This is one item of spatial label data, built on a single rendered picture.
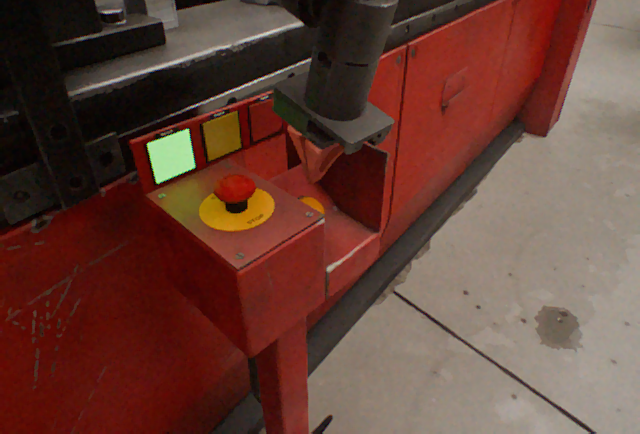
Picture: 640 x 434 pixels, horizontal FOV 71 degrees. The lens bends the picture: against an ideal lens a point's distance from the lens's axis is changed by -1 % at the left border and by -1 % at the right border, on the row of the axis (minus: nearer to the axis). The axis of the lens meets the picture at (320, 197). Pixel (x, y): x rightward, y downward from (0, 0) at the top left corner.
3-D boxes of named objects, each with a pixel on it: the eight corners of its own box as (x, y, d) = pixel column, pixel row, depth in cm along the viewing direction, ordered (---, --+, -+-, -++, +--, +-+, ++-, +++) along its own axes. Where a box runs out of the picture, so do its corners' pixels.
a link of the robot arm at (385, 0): (364, -6, 31) (418, -12, 34) (305, -45, 34) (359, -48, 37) (341, 81, 36) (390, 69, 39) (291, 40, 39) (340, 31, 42)
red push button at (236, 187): (233, 230, 42) (229, 198, 40) (208, 212, 44) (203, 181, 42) (266, 212, 44) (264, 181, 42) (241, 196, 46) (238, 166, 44)
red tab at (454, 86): (447, 108, 120) (451, 82, 116) (440, 106, 121) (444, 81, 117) (469, 91, 130) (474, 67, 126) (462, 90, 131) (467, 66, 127)
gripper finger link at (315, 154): (306, 144, 53) (322, 73, 46) (350, 180, 50) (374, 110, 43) (261, 165, 49) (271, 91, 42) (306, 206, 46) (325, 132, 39)
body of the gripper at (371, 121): (316, 83, 47) (332, 14, 42) (390, 136, 43) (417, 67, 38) (269, 100, 43) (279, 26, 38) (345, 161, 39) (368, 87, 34)
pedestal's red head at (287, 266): (250, 361, 43) (228, 211, 33) (164, 278, 52) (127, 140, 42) (379, 260, 55) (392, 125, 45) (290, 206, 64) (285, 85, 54)
